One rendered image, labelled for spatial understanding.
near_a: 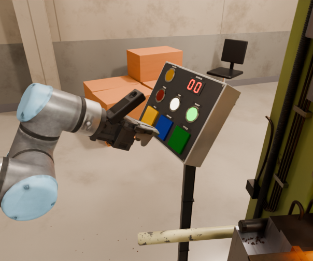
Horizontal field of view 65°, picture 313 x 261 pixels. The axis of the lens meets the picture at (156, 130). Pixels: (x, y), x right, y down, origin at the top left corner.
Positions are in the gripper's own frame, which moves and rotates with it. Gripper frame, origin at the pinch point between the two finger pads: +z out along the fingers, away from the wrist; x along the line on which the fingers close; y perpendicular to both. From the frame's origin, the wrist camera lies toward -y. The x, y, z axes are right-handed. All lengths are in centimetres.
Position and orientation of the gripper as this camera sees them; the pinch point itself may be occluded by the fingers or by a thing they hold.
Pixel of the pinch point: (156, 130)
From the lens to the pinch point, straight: 75.4
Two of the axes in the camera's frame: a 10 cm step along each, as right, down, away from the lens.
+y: -4.3, 8.8, 1.9
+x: 5.1, 4.1, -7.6
